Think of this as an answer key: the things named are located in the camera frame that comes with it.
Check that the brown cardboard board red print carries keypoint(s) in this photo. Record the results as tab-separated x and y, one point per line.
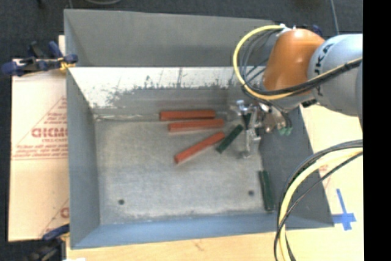
36	131

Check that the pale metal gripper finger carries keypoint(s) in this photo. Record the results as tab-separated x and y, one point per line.
241	107
250	143

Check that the dark green flat block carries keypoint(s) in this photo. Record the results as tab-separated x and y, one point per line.
229	138
266	191

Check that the black cylinder on white bracket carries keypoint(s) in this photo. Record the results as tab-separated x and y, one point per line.
308	102

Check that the grey metal bin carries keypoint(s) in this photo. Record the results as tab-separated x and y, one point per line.
171	180

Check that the red-brown flat block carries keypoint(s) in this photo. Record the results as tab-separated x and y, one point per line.
197	125
187	115
200	147

